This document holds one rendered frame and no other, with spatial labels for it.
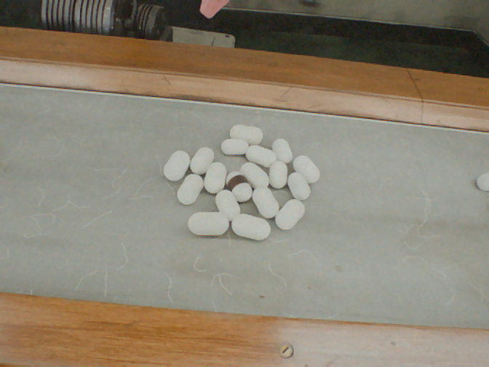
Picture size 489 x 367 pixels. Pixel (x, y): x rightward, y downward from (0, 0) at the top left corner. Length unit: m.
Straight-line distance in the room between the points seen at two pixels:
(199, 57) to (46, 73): 0.21
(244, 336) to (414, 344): 0.13
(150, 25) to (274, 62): 0.47
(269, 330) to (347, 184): 0.21
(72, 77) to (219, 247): 0.32
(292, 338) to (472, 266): 0.21
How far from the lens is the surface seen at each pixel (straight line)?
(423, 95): 0.62
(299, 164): 0.44
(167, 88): 0.55
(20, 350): 0.32
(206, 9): 0.36
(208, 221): 0.37
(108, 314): 0.32
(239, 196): 0.40
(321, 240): 0.40
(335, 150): 0.50
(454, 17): 2.91
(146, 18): 1.01
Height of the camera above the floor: 1.04
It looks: 45 degrees down
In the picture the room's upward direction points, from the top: 8 degrees clockwise
